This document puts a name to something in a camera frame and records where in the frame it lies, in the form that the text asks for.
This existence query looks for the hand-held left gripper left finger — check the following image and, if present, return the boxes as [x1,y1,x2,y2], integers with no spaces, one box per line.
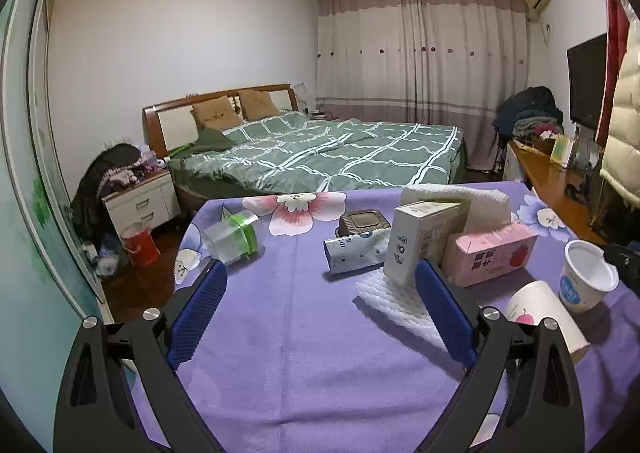
[54,259,231,453]

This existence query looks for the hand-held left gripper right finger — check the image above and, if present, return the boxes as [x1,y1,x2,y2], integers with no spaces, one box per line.
[414,259,586,453]

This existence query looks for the white foam net sleeve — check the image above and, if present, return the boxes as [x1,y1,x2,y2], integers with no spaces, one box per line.
[354,267,463,351]

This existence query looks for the white yogurt cup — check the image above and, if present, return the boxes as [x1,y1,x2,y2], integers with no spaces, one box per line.
[559,239,620,314]

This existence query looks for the pink carton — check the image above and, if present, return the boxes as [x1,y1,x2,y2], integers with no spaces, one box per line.
[445,221,539,288]

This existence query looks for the white carton box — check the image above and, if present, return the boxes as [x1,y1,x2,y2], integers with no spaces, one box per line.
[383,201,471,286]

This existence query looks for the paper cup with fruit print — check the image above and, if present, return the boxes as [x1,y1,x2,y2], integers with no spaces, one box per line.
[506,280,591,366]

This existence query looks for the blue and white packet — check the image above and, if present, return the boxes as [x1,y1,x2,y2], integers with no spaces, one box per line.
[322,230,393,276]

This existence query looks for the white towel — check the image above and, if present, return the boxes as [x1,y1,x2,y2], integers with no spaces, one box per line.
[400,183,512,234]

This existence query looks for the clear container with green lid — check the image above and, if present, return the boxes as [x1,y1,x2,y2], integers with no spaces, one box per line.
[202,211,261,266]

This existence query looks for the red bucket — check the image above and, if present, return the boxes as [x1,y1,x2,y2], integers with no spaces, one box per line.
[121,227,161,268]

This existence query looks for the wooden dresser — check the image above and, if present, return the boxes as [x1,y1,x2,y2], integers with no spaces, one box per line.
[505,140,608,246]

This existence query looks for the purple floral tablecloth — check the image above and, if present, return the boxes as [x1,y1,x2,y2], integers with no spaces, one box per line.
[127,181,640,453]

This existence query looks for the white nightstand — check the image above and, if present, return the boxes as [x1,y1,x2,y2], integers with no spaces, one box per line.
[102,169,182,239]

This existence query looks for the dark brown small box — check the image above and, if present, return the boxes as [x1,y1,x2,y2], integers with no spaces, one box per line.
[338,210,391,238]

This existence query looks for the white down jacket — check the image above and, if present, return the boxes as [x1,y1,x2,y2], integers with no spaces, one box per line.
[599,25,640,208]

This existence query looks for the dark green cloth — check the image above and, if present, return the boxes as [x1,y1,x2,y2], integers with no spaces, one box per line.
[190,129,236,154]

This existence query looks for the clothes pile on nightstand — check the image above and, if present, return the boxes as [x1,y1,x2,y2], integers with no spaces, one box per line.
[70,143,173,246]

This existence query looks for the dark clothes pile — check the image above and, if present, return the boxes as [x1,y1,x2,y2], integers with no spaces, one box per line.
[492,86,565,144]

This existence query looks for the black television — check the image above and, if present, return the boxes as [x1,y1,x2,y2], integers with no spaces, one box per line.
[566,33,608,131]

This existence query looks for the wooden bed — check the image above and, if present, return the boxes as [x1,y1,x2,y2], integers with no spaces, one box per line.
[142,84,468,204]

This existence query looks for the brown pillow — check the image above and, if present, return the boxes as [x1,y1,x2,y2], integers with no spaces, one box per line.
[191,100,244,131]
[237,89,282,122]

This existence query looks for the green checked quilt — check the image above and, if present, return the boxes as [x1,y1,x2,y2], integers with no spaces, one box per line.
[167,111,463,194]

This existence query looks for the wardrobe sliding door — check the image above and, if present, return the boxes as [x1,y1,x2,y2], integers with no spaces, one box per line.
[0,0,108,384]

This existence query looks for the red quilted jacket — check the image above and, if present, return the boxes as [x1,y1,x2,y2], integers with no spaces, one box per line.
[594,0,630,144]

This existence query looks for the pink and white curtain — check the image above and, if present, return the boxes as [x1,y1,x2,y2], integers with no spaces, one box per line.
[310,0,530,126]

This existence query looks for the green picture frame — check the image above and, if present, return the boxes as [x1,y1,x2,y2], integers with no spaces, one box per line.
[550,135,576,166]

